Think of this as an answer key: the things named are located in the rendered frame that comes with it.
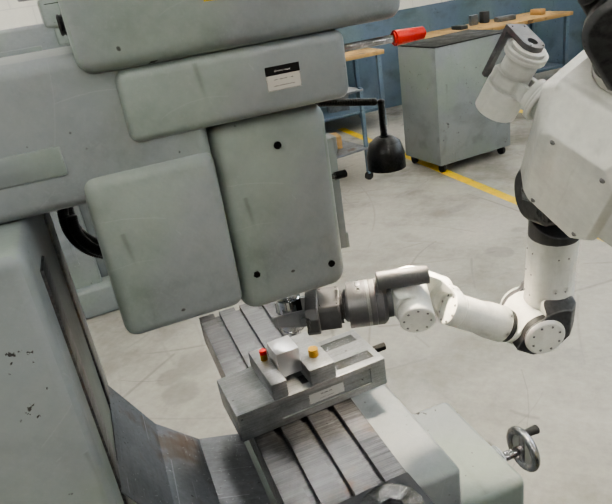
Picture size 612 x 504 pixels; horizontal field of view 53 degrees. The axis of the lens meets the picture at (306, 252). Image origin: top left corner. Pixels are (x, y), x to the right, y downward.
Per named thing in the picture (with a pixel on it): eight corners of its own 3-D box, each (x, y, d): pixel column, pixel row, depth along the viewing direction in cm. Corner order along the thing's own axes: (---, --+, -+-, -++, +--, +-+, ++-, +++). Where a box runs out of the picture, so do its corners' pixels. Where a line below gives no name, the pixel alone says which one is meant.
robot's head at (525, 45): (532, 103, 93) (506, 73, 97) (562, 53, 86) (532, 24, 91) (499, 105, 90) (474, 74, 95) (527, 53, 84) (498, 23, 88)
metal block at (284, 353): (292, 357, 138) (287, 334, 136) (302, 370, 133) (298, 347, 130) (270, 365, 136) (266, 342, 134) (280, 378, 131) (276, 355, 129)
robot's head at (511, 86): (534, 125, 95) (491, 92, 99) (568, 69, 88) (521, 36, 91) (509, 136, 92) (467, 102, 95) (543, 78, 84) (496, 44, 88)
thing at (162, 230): (213, 253, 120) (183, 122, 109) (247, 305, 99) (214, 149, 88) (115, 281, 115) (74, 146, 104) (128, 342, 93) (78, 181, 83)
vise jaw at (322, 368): (308, 344, 144) (306, 330, 143) (337, 376, 132) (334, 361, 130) (285, 353, 143) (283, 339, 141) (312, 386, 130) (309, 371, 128)
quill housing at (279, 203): (309, 244, 124) (284, 85, 111) (351, 284, 106) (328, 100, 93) (218, 271, 119) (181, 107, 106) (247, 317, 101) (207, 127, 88)
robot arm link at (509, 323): (441, 311, 123) (519, 335, 129) (458, 342, 114) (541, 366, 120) (467, 268, 119) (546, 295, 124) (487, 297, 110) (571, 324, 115)
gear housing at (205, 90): (298, 81, 114) (290, 24, 110) (353, 97, 93) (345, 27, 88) (117, 119, 105) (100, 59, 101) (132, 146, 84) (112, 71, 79)
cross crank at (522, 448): (521, 446, 163) (521, 411, 159) (552, 475, 153) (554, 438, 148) (471, 467, 159) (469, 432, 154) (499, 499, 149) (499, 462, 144)
